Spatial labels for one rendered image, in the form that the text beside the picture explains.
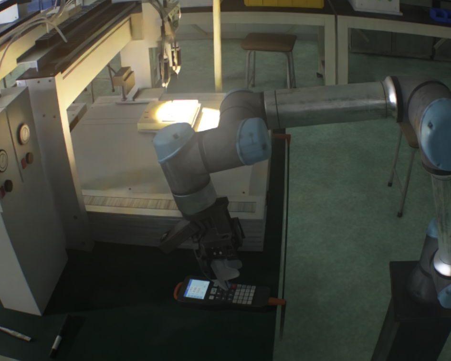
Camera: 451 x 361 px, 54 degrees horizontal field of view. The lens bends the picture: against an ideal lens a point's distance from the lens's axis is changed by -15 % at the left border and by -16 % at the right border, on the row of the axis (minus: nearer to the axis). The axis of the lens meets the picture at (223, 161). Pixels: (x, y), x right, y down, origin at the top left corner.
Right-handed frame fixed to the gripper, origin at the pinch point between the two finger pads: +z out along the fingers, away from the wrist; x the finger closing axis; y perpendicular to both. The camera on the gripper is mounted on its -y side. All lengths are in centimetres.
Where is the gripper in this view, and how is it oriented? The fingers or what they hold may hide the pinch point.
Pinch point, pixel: (224, 284)
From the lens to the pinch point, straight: 107.8
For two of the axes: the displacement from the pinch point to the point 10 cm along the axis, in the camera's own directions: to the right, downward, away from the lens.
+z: 3.0, 8.5, 4.3
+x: 2.1, -5.0, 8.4
